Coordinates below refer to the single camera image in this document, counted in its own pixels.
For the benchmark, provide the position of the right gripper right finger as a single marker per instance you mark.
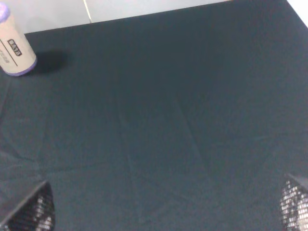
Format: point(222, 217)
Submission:
point(294, 204)

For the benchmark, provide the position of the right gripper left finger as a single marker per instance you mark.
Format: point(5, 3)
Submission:
point(31, 209)

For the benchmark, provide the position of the black tablecloth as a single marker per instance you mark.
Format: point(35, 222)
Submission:
point(186, 120)

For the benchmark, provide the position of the purple beige bag roll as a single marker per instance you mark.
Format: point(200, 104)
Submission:
point(16, 54)

